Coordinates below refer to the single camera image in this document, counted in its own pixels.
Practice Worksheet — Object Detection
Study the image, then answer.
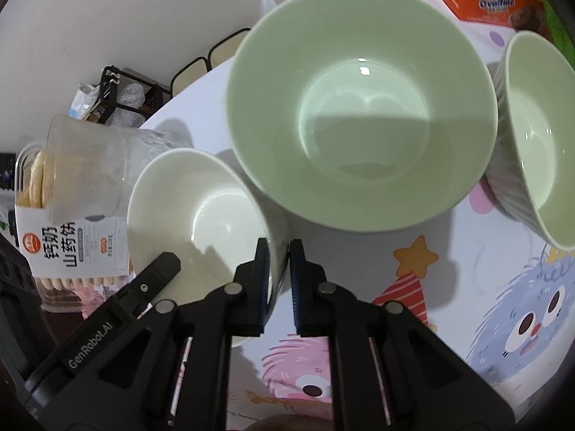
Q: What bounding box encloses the cream ceramic bowl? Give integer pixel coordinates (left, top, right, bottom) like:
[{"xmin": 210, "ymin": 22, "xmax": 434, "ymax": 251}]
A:
[{"xmin": 127, "ymin": 148, "xmax": 289, "ymax": 347}]

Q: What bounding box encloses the smooth green ceramic bowl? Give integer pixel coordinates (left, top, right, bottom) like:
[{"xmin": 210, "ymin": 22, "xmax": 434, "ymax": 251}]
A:
[{"xmin": 225, "ymin": 0, "xmax": 498, "ymax": 236}]

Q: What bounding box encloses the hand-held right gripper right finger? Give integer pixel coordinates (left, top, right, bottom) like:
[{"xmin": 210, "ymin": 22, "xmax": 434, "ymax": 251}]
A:
[{"xmin": 290, "ymin": 239, "xmax": 516, "ymax": 431}]

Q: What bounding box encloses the ribbed green ceramic bowl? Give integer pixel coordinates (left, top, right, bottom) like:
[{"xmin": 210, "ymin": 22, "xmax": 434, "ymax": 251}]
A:
[{"xmin": 484, "ymin": 31, "xmax": 575, "ymax": 251}]

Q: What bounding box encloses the clear plastic cup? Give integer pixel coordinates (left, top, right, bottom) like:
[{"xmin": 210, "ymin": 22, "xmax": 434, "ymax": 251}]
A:
[{"xmin": 45, "ymin": 113, "xmax": 194, "ymax": 221}]

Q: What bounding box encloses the white blue packet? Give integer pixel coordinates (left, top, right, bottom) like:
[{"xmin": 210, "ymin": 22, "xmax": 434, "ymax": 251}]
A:
[{"xmin": 69, "ymin": 83, "xmax": 102, "ymax": 122}]

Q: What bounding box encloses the clear biscuit box white label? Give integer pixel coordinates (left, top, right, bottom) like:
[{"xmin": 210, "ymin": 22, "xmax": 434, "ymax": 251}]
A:
[{"xmin": 15, "ymin": 141, "xmax": 135, "ymax": 310}]

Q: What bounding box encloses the black metal rack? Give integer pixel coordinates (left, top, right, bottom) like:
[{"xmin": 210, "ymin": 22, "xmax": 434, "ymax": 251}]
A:
[{"xmin": 96, "ymin": 66, "xmax": 174, "ymax": 124}]

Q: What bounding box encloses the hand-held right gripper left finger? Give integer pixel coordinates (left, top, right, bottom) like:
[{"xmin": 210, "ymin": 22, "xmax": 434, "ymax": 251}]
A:
[{"xmin": 49, "ymin": 238, "xmax": 273, "ymax": 431}]

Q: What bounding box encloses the person's right hand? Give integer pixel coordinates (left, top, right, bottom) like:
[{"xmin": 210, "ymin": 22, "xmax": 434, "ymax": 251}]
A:
[{"xmin": 245, "ymin": 415, "xmax": 335, "ymax": 431}]

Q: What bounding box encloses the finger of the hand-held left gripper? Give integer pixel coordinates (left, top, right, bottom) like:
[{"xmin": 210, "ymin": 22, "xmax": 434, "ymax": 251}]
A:
[{"xmin": 118, "ymin": 251, "xmax": 182, "ymax": 312}]

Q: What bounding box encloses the black frame chair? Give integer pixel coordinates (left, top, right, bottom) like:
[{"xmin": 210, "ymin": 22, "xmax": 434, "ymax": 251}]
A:
[
  {"xmin": 171, "ymin": 56, "xmax": 210, "ymax": 97},
  {"xmin": 207, "ymin": 28, "xmax": 252, "ymax": 70}
]

